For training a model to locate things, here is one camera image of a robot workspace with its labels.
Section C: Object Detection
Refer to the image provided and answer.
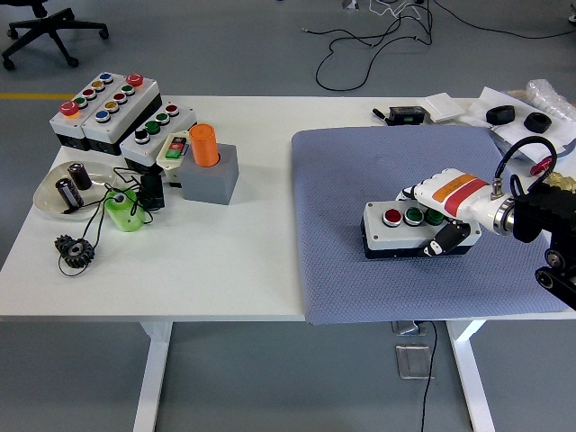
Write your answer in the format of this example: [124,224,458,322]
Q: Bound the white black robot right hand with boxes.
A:
[394,168,501,258]

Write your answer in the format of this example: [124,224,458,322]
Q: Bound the grey four-control button box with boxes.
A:
[120,102,199,175]
[361,201,482,261]

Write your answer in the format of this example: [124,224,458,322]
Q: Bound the grey five-button emergency stop box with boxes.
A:
[80,73,163,158]
[48,71,119,152]

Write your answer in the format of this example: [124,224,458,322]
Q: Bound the black device with green label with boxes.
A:
[387,105,427,126]

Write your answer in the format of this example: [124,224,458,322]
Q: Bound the white foam sheet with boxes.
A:
[458,85,576,164]

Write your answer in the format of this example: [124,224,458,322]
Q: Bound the grey-blue textured mat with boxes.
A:
[290,124,576,326]

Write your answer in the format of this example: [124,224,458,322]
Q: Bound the metal floor socket plate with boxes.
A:
[391,319,428,337]
[394,344,437,381]

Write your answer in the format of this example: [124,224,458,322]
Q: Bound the white table leg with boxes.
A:
[132,321,175,432]
[445,319,496,432]

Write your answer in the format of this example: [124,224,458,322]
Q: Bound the grey square block holder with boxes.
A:
[178,143,239,206]

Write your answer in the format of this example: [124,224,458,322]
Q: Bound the orange cylinder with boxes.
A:
[187,123,221,168]

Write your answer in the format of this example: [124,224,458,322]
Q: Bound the green plastic cylinder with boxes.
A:
[103,188,148,234]

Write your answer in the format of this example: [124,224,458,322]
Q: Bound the black cylindrical capacitor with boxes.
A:
[54,178,86,212]
[67,162,95,192]

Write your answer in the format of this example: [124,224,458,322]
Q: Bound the black metal gear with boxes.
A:
[53,234,98,271]

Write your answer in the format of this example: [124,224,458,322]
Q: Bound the shallow silver dish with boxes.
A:
[33,160,119,221]

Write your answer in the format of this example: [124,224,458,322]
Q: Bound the black office chair base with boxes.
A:
[1,0,111,72]

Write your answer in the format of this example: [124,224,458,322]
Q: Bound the white wall switch plate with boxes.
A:
[416,92,467,123]

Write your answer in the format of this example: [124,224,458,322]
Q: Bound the brass valve with red handle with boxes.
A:
[529,157,576,195]

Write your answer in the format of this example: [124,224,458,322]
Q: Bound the black power cable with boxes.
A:
[420,319,438,432]

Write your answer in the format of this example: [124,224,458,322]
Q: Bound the long black floor cable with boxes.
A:
[431,0,576,40]

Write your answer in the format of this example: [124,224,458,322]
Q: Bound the white floor cable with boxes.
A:
[368,0,433,22]

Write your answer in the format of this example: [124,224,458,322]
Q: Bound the looped black floor cable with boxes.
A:
[301,0,436,91]

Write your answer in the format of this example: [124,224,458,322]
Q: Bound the cream red-green switch box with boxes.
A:
[156,130,193,186]

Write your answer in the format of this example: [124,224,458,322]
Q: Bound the thin black cord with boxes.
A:
[57,166,157,278]

